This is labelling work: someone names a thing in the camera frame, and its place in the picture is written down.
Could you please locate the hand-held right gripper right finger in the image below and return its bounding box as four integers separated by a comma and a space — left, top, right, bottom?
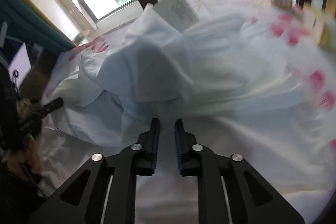
175, 118, 306, 224

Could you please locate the white paper hang tag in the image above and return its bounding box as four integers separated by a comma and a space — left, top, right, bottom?
155, 0, 198, 30

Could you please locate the person's left forearm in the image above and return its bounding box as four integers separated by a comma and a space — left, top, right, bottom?
0, 156, 53, 224

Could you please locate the yellow tissue pack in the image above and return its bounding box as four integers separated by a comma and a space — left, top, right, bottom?
302, 2, 336, 48

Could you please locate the tablet with lit screen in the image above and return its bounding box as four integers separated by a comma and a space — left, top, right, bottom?
8, 42, 32, 83

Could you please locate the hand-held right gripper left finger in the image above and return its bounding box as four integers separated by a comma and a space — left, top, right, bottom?
28, 118, 160, 224

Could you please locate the brown cardboard box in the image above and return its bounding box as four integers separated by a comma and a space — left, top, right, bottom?
20, 47, 59, 102

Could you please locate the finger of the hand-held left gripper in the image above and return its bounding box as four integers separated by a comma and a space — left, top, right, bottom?
25, 97, 65, 119

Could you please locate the teal curtain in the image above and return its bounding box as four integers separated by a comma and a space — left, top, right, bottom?
0, 0, 76, 51

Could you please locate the floral bedsheet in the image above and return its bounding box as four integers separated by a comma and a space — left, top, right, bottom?
39, 0, 336, 195

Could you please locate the white hooded jacket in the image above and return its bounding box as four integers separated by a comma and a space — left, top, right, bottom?
43, 3, 331, 224

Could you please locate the person's left hand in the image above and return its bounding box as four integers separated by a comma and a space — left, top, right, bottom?
22, 132, 44, 177

